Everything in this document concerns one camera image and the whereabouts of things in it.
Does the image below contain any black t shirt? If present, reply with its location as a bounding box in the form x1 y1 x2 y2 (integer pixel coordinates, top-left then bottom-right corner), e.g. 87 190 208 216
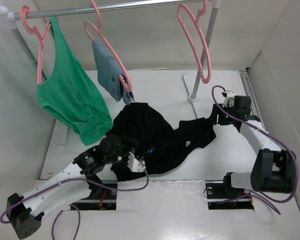
109 103 216 175

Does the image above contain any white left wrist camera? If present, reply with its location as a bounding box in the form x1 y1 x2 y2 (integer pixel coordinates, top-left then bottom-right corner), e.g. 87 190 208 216
127 151 146 173

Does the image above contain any silver clothes rack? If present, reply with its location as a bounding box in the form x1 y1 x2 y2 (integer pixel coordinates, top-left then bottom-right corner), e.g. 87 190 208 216
0 0 222 103

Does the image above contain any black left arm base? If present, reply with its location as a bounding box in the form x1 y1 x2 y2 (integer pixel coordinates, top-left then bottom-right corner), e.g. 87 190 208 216
71 183 117 211

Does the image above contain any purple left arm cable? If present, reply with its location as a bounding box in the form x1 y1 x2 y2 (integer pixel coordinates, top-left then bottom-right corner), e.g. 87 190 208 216
0 159 150 240

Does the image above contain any aluminium rail right side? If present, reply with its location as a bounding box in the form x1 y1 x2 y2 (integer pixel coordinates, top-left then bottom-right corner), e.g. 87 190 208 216
239 70 264 126

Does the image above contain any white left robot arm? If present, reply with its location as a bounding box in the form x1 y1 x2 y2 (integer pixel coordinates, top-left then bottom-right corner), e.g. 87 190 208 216
3 134 145 240

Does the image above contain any green tank top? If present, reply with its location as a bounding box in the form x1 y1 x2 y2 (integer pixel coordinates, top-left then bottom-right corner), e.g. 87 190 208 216
37 17 113 146

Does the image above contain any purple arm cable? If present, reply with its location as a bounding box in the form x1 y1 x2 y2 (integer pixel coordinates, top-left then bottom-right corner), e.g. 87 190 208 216
211 85 298 216
0 159 150 240

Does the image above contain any blue denim garment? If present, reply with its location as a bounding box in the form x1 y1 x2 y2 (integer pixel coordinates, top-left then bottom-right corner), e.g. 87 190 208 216
92 39 134 105

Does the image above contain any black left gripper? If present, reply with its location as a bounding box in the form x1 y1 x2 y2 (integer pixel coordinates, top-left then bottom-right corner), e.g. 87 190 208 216
105 136 139 169

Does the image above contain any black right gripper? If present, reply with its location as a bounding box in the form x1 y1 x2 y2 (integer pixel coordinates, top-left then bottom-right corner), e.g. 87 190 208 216
207 103 237 126

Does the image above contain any middle pink hanger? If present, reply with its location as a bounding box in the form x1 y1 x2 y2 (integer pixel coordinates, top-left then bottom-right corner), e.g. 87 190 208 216
83 0 132 93

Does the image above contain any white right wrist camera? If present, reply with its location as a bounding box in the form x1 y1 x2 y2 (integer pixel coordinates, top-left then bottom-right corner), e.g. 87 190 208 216
222 90 235 108

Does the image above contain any pink hanger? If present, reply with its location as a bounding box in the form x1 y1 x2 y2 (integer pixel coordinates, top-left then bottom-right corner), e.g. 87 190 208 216
19 5 61 85
176 0 213 84
83 0 132 93

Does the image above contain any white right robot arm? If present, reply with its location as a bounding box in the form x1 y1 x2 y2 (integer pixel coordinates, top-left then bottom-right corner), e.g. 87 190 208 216
210 90 296 197

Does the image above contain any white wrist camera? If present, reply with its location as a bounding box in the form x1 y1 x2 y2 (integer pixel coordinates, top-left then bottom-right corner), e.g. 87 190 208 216
222 90 235 108
127 151 146 173

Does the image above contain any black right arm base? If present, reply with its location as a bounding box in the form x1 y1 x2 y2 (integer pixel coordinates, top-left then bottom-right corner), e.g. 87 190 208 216
203 173 254 210

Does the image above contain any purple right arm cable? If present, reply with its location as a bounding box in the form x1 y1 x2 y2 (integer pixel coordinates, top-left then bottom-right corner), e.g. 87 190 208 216
211 85 298 216

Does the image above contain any left pink hanger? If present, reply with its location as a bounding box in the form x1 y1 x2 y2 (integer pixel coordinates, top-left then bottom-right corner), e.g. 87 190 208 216
19 5 61 85

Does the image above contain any right pink hanger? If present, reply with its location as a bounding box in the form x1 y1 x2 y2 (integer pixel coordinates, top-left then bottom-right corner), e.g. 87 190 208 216
176 0 213 84

